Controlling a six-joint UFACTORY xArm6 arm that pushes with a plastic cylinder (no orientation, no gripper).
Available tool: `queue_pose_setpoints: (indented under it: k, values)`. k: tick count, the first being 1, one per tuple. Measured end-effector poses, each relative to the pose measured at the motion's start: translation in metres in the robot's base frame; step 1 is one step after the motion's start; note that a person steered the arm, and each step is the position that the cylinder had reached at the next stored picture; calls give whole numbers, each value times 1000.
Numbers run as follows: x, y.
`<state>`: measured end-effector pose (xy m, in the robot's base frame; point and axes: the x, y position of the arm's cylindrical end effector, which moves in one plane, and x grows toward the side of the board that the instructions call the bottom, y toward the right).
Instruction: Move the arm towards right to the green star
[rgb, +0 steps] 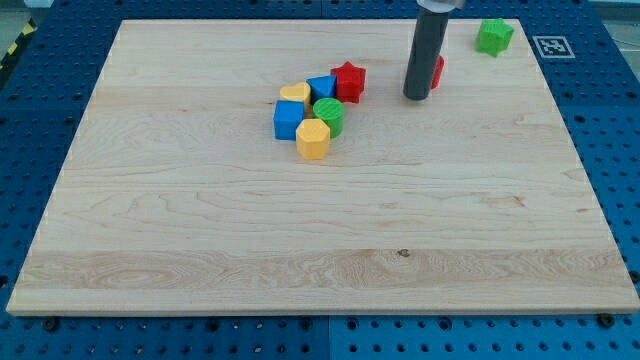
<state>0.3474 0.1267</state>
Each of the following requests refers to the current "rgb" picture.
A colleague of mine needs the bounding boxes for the red star block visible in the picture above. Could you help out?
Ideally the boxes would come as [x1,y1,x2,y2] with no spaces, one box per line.
[330,61,366,103]

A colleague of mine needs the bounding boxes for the green star block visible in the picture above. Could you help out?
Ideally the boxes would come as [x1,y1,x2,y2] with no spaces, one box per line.
[476,18,515,57]

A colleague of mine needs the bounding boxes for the yellow hexagon block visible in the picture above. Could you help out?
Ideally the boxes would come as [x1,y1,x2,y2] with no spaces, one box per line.
[296,119,330,160]

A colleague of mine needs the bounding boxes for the green cylinder block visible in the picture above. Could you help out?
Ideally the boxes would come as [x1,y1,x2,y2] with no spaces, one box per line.
[313,98,345,138]

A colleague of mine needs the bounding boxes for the blue cube block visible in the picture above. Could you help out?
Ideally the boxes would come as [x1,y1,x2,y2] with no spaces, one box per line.
[273,100,305,140]

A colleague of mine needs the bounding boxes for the yellow heart block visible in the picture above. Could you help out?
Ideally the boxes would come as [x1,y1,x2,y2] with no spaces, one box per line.
[279,82,311,109]

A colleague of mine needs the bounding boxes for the blue triangle block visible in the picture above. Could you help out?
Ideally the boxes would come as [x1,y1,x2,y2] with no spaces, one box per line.
[306,75,337,103]

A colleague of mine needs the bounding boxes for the light wooden board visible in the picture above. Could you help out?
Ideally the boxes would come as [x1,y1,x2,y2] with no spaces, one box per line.
[7,19,639,316]

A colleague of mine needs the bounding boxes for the red block behind rod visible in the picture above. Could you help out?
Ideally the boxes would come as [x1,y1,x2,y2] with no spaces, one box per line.
[430,56,445,89]

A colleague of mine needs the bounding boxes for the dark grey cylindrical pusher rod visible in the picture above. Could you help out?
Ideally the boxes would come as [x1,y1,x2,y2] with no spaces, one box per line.
[403,6,450,101]

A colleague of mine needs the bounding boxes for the white fiducial marker tag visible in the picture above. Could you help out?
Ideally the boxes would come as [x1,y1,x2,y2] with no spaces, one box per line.
[533,35,575,59]

